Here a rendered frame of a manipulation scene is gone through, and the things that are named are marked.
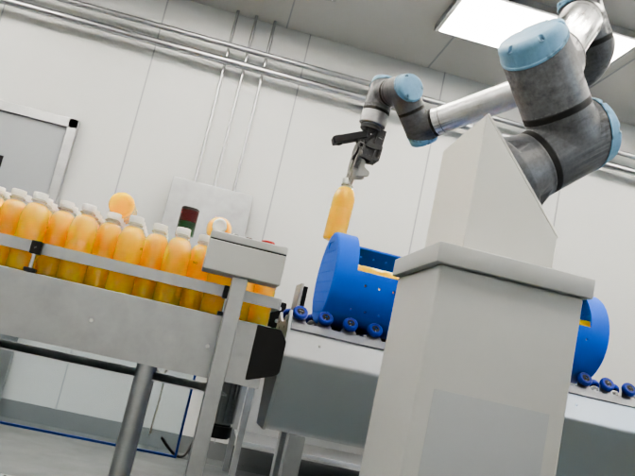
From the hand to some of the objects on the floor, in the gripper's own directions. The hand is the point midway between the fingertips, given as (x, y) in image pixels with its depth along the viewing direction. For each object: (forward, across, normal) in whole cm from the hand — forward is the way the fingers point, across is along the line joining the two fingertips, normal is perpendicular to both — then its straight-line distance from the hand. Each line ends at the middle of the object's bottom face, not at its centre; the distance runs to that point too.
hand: (348, 180), depth 240 cm
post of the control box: (+143, -46, +20) cm, 151 cm away
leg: (+142, -24, -8) cm, 144 cm away
